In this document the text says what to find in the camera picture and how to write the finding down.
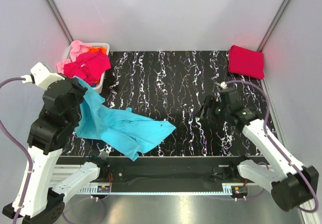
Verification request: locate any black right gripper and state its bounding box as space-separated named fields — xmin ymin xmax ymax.
xmin=194 ymin=95 xmax=230 ymax=126

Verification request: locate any cyan t shirt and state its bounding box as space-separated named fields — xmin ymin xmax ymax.
xmin=74 ymin=77 xmax=176 ymax=161

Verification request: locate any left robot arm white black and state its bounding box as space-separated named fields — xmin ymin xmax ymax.
xmin=1 ymin=75 xmax=109 ymax=223

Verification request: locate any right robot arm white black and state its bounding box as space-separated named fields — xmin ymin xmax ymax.
xmin=197 ymin=88 xmax=319 ymax=212

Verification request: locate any folded red t shirt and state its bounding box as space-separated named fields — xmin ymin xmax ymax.
xmin=228 ymin=45 xmax=265 ymax=80

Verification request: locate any magenta t shirt in basket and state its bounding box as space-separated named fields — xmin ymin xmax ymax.
xmin=63 ymin=51 xmax=111 ymax=86

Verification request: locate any light pink t shirt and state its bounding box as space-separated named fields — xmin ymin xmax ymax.
xmin=56 ymin=40 xmax=92 ymax=73

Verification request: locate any orange t shirt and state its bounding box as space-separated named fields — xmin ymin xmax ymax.
xmin=88 ymin=47 xmax=107 ymax=54

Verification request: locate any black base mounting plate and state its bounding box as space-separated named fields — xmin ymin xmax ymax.
xmin=79 ymin=156 xmax=259 ymax=193

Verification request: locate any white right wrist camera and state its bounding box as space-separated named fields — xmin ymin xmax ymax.
xmin=219 ymin=82 xmax=228 ymax=94

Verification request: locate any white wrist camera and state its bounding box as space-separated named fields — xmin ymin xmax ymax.
xmin=21 ymin=62 xmax=65 ymax=90
xmin=219 ymin=82 xmax=228 ymax=94

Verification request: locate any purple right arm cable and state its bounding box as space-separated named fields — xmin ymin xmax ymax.
xmin=223 ymin=80 xmax=319 ymax=212

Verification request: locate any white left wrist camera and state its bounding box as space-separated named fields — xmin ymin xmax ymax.
xmin=21 ymin=62 xmax=65 ymax=90

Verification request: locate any aluminium frame rail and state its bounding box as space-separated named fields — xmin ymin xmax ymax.
xmin=50 ymin=165 xmax=81 ymax=184

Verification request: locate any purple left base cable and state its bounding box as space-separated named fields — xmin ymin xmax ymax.
xmin=61 ymin=196 xmax=107 ymax=222

